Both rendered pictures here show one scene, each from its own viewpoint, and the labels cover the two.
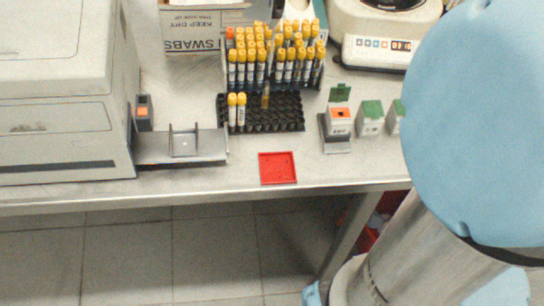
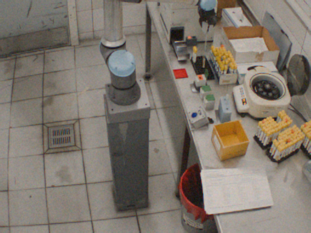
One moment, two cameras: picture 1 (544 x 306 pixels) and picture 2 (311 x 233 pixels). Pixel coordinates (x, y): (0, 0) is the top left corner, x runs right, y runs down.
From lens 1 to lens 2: 1.81 m
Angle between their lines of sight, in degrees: 51
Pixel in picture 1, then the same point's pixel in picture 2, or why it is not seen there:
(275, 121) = (198, 70)
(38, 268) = (171, 93)
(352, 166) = (186, 93)
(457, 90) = not seen: outside the picture
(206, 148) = (180, 52)
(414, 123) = not seen: outside the picture
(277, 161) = (183, 73)
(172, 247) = not seen: hidden behind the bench
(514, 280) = (121, 64)
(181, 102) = (201, 51)
